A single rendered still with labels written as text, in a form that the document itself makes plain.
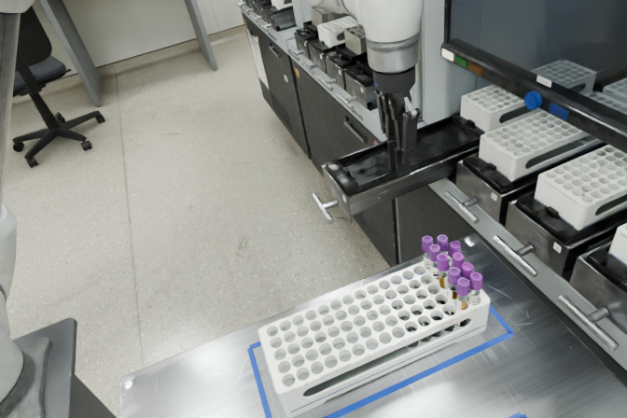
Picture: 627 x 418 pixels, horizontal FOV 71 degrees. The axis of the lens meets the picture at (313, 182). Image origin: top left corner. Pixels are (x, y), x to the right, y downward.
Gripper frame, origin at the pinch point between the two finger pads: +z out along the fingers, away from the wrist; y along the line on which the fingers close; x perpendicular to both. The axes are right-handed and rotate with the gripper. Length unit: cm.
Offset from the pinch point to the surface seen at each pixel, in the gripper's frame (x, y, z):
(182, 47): 21, 355, 77
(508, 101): -28.3, 1.5, -2.4
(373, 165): 3.5, 5.0, 3.8
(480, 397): 16.0, -46.0, 2.4
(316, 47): -12, 75, 3
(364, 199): 9.7, -2.2, 5.4
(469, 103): -21.8, 6.0, -2.2
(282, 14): -16, 124, 4
